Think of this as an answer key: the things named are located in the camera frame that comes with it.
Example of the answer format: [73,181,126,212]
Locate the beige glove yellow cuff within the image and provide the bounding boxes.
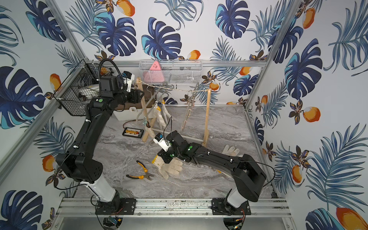
[151,155,183,180]

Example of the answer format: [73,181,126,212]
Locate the wooden drying rack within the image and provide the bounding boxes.
[142,93,211,147]

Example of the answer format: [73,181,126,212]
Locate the grey multi-clip hanger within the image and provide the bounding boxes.
[136,78,211,132]

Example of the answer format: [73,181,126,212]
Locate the white glove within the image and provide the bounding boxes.
[153,101,172,129]

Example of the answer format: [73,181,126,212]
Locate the beige glove red cuff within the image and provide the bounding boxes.
[142,117,155,140]

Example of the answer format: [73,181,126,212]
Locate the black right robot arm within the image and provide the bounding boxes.
[153,131,266,216]

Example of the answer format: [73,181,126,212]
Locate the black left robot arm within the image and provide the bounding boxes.
[56,76,144,214]

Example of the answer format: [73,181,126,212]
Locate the brown lidded storage box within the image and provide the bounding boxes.
[113,85,156,121]

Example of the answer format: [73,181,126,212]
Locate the pink triangular card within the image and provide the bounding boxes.
[143,61,165,84]

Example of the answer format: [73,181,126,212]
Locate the small black tablet device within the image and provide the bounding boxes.
[122,127,144,139]

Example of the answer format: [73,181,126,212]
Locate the white object in basket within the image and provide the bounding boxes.
[78,84,100,100]

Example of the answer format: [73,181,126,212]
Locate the beige glove right side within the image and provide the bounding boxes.
[221,145,240,157]

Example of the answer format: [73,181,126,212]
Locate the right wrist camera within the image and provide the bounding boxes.
[153,133,171,152]

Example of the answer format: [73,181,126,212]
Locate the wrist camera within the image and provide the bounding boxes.
[123,71,135,93]
[153,133,171,152]

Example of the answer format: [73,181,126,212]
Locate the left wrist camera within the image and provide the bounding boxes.
[123,71,135,93]

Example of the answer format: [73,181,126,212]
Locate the yellow handled pliers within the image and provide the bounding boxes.
[126,160,155,181]

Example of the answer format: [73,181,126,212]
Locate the clear mesh wall tray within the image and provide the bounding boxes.
[139,59,203,85]

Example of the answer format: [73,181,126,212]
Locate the black wire basket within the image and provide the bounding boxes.
[53,60,99,117]

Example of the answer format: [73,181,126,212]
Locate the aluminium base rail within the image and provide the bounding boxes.
[56,198,291,218]

